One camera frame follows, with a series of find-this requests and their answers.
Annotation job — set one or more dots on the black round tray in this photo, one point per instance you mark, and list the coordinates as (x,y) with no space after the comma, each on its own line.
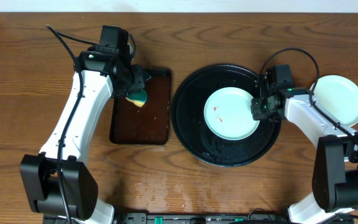
(192,131)

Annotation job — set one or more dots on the green yellow sponge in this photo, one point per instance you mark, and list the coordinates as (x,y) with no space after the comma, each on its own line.
(138,99)

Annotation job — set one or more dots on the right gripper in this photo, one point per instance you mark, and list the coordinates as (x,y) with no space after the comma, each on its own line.
(257,113)

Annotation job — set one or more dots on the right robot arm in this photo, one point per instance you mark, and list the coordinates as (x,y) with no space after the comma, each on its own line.
(335,174)

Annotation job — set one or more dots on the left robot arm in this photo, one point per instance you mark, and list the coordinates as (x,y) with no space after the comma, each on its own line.
(57,181)

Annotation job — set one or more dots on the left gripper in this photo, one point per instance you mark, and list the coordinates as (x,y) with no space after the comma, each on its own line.
(138,80)

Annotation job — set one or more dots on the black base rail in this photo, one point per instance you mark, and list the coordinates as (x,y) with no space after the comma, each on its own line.
(143,218)

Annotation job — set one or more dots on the pale green plate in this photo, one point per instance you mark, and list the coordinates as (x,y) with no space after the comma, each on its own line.
(339,96)

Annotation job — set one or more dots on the light blue plate front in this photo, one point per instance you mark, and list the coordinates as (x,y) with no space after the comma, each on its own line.
(228,115)

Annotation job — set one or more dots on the black rectangular tray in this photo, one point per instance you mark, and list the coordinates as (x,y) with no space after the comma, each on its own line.
(148,124)

